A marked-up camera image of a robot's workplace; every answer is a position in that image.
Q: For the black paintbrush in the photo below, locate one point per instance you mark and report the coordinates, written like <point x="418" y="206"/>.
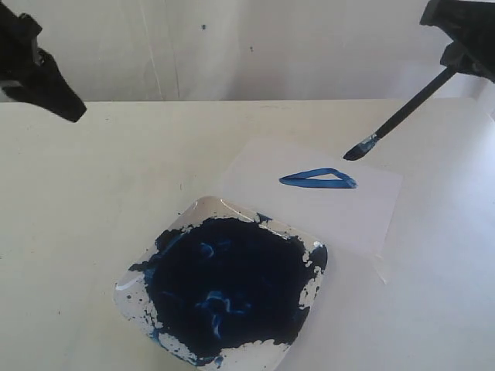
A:
<point x="359" y="150"/>

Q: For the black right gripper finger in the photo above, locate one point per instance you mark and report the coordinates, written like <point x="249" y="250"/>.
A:
<point x="470" y="23"/>
<point x="456" y="57"/>

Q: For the white paper sheet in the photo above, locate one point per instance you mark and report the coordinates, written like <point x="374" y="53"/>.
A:
<point x="345" y="205"/>

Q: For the white square paint plate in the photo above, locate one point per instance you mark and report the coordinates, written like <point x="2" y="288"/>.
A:
<point x="224" y="287"/>

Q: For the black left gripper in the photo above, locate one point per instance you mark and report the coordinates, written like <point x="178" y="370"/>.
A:
<point x="42" y="84"/>

